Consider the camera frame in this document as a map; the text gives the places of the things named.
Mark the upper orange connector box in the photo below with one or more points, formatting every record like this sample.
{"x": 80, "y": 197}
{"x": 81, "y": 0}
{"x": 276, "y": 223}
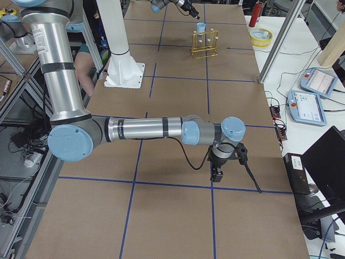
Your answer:
{"x": 275, "y": 112}

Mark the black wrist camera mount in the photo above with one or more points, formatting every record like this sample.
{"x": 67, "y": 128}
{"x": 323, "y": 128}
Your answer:
{"x": 241, "y": 153}

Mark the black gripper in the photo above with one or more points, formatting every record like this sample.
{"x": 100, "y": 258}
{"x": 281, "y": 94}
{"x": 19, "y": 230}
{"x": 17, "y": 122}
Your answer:
{"x": 186, "y": 5}
{"x": 218, "y": 163}

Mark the light blue plastic cup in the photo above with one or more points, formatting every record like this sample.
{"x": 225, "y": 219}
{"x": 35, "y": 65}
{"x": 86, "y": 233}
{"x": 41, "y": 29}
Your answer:
{"x": 200, "y": 28}

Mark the lower orange connector box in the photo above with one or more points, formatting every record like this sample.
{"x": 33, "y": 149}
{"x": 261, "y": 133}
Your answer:
{"x": 281, "y": 133}

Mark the white power strip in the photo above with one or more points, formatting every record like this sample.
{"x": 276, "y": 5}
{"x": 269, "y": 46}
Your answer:
{"x": 31, "y": 159}

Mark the orange connector box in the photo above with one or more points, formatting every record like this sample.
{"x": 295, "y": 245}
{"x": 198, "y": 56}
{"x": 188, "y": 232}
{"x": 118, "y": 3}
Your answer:
{"x": 275, "y": 112}
{"x": 281, "y": 133}

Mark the aluminium frame post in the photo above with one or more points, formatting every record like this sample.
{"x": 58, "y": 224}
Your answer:
{"x": 282, "y": 35}

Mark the black monitor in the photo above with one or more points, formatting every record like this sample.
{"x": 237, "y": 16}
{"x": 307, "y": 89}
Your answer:
{"x": 324, "y": 162}

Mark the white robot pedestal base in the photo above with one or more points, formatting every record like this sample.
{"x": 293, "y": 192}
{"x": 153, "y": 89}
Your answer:
{"x": 123, "y": 71}

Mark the black computer box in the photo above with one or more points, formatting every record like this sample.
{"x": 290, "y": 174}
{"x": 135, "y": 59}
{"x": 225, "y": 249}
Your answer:
{"x": 297, "y": 175}

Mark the yellow tape roll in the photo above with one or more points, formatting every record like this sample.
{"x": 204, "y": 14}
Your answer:
{"x": 260, "y": 37}

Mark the gold wire cup holder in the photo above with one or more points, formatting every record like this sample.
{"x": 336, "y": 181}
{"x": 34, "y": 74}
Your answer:
{"x": 204, "y": 44}

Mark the upper teach pendant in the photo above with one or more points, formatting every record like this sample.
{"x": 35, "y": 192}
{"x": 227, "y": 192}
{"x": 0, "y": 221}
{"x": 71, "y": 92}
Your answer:
{"x": 318, "y": 81}

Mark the seated person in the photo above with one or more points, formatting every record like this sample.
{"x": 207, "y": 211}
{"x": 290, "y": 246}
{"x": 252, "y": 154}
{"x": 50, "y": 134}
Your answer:
{"x": 83, "y": 61}

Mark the wooden board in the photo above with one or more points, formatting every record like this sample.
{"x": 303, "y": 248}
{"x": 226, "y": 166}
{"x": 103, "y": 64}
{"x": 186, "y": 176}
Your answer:
{"x": 334, "y": 49}

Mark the teach pendant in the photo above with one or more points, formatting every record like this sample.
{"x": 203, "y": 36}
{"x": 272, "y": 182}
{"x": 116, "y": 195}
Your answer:
{"x": 306, "y": 108}
{"x": 318, "y": 81}

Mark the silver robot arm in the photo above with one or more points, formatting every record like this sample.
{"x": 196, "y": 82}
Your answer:
{"x": 158, "y": 5}
{"x": 76, "y": 133}

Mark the lower teach pendant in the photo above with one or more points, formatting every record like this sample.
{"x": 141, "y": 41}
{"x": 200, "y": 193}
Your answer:
{"x": 306, "y": 108}

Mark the red cylindrical bottle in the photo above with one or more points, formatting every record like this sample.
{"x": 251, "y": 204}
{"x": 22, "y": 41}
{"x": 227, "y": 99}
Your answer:
{"x": 255, "y": 14}

